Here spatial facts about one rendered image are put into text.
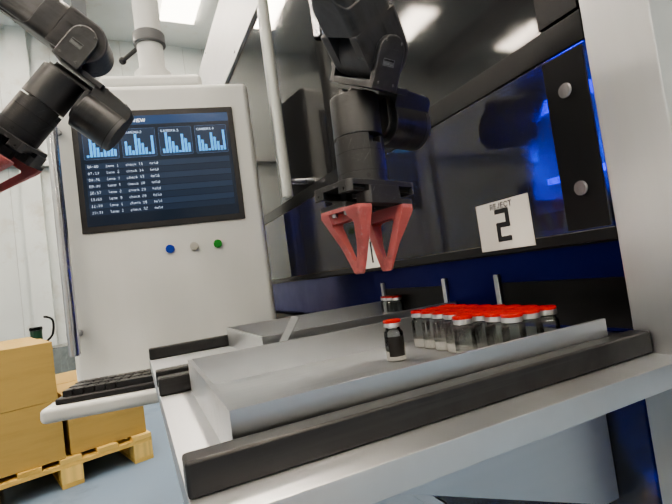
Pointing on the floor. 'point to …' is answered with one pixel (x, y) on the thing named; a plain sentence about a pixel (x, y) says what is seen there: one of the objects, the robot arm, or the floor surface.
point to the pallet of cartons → (23, 355)
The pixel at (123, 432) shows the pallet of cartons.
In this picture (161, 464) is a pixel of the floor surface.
